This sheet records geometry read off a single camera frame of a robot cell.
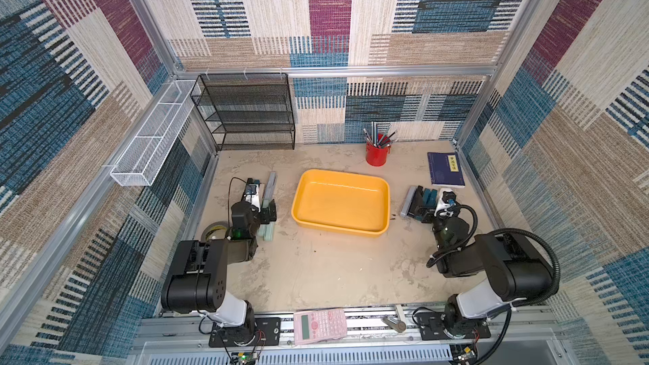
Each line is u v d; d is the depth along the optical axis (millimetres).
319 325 734
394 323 737
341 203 1045
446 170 1110
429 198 992
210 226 934
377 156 1091
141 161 712
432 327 729
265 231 915
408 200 989
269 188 1023
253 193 813
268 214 854
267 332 733
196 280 447
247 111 1087
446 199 744
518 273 453
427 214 804
